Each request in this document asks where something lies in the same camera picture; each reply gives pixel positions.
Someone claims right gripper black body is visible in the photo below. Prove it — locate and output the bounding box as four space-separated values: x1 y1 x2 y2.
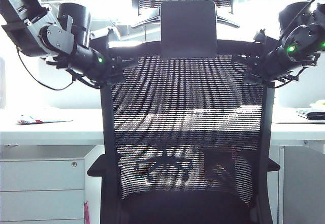
245 53 277 85

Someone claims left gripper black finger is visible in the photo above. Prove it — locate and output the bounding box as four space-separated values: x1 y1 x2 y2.
118 55 140 65

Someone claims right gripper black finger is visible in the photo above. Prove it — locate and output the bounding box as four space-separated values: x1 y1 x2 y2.
232 54 255 67

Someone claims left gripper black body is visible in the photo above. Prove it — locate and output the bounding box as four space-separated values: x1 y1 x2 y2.
100 53 127 85

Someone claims black mesh office chair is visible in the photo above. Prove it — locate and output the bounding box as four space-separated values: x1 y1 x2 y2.
86 0 281 224

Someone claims black swivel chair base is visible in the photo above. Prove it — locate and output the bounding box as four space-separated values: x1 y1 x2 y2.
134 147 197 182

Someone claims wide grey desk divider panel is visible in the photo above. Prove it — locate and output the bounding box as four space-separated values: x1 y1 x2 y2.
38 56 103 110

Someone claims black notebook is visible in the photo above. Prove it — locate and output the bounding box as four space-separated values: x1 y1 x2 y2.
296 108 325 120

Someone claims crumpled white printed cloth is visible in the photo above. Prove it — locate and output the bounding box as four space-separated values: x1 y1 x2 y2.
16 114 74 126

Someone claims grey table side cabinet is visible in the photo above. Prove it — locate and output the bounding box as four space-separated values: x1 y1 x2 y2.
278 145 325 224

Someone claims white drawer cabinet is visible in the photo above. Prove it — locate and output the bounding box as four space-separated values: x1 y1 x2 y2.
0 145 98 224

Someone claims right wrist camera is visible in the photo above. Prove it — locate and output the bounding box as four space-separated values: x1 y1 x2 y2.
253 29 268 45

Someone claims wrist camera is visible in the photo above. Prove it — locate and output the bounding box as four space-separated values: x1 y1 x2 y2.
253 29 268 45
90 25 120 43

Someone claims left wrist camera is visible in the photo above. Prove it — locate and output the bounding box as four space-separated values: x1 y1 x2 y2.
90 25 120 43

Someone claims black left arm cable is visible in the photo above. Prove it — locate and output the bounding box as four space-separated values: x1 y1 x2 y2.
17 46 77 91

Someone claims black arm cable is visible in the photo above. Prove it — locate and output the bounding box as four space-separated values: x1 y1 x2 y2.
17 46 77 91
278 0 323 38

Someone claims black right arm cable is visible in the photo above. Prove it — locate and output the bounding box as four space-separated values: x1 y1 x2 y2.
278 0 323 38

